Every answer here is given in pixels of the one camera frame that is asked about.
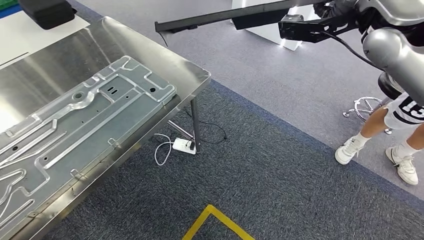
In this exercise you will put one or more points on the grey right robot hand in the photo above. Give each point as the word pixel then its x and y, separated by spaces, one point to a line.
pixel 338 9

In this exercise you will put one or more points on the black plastic panel part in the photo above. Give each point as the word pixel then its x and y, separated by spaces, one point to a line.
pixel 225 15

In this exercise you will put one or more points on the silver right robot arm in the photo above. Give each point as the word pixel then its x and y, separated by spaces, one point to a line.
pixel 397 56

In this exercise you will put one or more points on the stainless steel workbench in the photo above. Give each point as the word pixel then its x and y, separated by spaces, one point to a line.
pixel 149 56

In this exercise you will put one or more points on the person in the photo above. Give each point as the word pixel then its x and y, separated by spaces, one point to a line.
pixel 374 122

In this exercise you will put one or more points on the white power strip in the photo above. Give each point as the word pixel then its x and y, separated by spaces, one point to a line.
pixel 184 145

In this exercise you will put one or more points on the stamped grey metal plate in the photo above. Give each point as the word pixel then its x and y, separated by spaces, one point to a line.
pixel 82 126

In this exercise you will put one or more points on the black carrying case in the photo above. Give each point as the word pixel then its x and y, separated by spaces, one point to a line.
pixel 46 11

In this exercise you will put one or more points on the green mat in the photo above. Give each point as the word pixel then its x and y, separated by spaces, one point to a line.
pixel 6 3

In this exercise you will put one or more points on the white display pedestal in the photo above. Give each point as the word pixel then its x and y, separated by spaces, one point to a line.
pixel 265 34

